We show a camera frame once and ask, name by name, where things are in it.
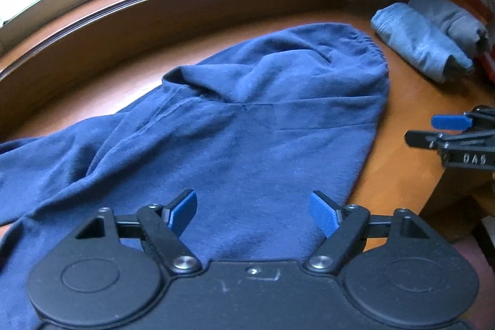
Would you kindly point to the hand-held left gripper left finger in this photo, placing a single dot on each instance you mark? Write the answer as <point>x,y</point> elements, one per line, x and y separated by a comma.
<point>181,214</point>

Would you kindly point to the grey blue garment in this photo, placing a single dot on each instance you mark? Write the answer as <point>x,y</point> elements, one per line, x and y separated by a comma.
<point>444,13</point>

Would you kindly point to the wooden window frame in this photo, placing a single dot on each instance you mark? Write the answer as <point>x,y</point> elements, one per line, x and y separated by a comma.
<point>154,5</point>

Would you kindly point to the light blue garment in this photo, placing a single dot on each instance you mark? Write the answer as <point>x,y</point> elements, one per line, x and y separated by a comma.
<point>410,36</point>

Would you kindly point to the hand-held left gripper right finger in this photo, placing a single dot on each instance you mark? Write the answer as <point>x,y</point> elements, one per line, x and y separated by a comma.
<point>325,214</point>

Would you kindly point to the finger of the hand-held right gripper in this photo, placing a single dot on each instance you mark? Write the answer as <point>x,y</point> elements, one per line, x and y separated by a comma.
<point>448,122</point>
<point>419,139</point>

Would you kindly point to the dark blue pants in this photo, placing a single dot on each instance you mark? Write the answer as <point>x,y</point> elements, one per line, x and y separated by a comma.
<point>251,140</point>

